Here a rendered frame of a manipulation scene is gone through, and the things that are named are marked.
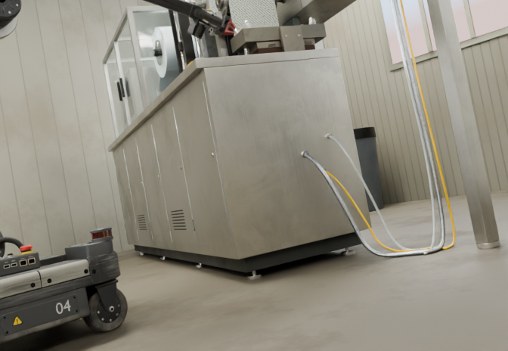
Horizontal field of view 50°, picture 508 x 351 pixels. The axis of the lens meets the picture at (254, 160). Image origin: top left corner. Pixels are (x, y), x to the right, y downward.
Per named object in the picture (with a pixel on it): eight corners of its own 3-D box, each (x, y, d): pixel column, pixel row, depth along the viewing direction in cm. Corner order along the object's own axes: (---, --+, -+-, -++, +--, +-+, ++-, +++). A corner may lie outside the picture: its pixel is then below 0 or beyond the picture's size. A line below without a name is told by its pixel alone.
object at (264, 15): (236, 45, 251) (228, 5, 252) (281, 41, 260) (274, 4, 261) (236, 45, 251) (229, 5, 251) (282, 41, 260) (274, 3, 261)
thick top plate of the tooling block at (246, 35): (232, 53, 245) (230, 39, 246) (310, 47, 261) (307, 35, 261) (245, 41, 231) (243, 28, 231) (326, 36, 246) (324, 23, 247)
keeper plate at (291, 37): (283, 53, 237) (278, 28, 237) (302, 51, 241) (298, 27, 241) (285, 51, 235) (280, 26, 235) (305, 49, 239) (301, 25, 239)
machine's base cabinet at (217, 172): (128, 256, 442) (111, 151, 447) (204, 240, 468) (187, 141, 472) (241, 285, 211) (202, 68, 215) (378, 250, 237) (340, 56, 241)
